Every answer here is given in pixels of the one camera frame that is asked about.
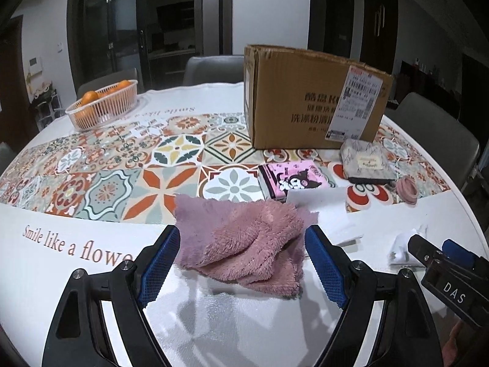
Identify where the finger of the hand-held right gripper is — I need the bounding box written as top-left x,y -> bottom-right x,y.
407,234 -> 436,266
441,239 -> 489,276

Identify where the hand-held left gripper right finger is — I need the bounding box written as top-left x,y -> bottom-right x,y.
304,225 -> 444,367

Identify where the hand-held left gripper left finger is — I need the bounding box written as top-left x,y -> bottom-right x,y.
40,225 -> 181,367

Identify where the white tissue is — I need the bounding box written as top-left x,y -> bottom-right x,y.
388,224 -> 428,268

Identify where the white paper sheet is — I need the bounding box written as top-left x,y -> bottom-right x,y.
286,188 -> 363,246

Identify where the pink tape roll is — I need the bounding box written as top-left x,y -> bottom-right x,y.
395,176 -> 419,204

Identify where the pink fluffy towel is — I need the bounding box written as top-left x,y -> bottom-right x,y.
173,194 -> 319,299

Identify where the pink cartoon tissue pack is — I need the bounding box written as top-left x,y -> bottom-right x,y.
258,161 -> 337,203

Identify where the brown cardboard box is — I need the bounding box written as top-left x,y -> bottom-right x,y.
244,44 -> 394,150

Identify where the white plastic fruit basket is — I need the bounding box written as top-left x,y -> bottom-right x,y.
65,80 -> 138,131

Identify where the white shoe rack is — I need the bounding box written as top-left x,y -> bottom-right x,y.
28,82 -> 66,131

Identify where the grey chair back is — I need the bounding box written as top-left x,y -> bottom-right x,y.
182,56 -> 245,87

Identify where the brown wooden cabinet door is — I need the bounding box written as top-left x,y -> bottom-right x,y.
363,0 -> 399,75

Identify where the dark sliding glass door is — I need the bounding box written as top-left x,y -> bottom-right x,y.
67,0 -> 233,96

